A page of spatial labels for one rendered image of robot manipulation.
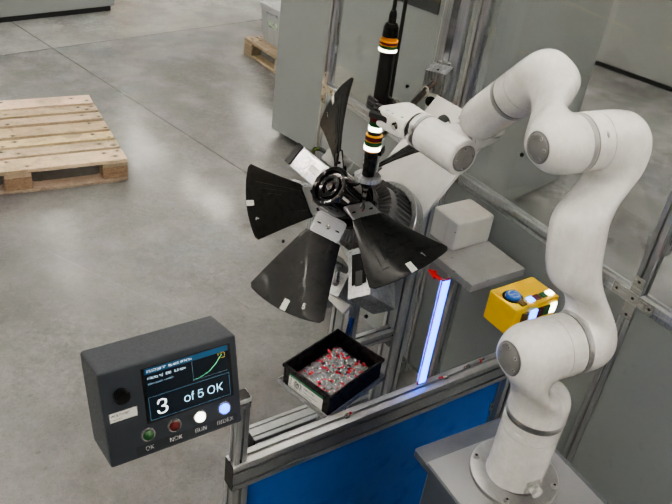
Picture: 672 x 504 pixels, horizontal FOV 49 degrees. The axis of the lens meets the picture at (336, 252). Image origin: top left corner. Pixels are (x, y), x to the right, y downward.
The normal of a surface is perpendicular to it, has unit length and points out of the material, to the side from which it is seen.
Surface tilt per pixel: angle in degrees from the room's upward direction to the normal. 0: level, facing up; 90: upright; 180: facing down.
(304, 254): 52
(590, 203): 40
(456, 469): 1
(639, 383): 90
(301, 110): 90
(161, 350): 15
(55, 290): 0
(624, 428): 90
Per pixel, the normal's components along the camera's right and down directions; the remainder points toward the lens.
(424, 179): -0.57, -0.37
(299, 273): -0.01, -0.13
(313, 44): -0.71, 0.31
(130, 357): -0.03, -0.94
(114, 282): 0.11, -0.84
